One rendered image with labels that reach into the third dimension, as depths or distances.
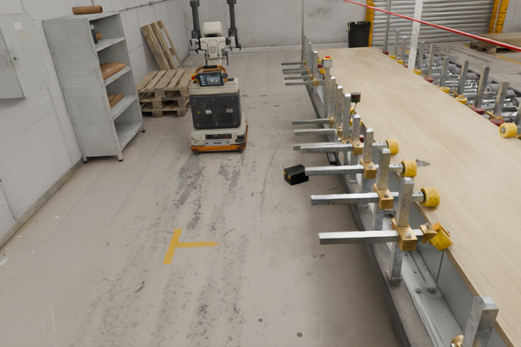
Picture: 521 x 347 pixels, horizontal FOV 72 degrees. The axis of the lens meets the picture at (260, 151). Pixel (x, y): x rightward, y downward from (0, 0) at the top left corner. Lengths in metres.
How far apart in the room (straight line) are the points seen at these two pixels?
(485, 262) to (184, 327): 1.62
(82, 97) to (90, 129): 0.36
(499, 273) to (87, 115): 3.86
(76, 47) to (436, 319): 3.72
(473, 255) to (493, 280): 0.11
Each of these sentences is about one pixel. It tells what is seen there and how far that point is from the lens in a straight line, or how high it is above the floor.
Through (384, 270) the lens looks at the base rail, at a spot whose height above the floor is 0.70.
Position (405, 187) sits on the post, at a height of 1.13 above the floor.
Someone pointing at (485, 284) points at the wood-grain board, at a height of 0.90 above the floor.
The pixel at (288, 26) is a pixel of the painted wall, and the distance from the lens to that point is 10.09.
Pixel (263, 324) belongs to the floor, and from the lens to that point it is 2.31.
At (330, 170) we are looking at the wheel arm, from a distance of 1.77.
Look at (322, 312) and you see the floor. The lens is 2.37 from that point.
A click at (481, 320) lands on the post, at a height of 1.10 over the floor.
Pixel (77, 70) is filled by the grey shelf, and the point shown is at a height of 1.06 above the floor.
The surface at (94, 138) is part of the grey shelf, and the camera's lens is 4.41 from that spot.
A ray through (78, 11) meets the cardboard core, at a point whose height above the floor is 1.59.
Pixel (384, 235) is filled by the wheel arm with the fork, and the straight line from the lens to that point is 1.38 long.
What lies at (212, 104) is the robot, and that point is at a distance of 4.03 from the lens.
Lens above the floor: 1.81
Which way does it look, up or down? 26 degrees down
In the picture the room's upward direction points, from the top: 3 degrees counter-clockwise
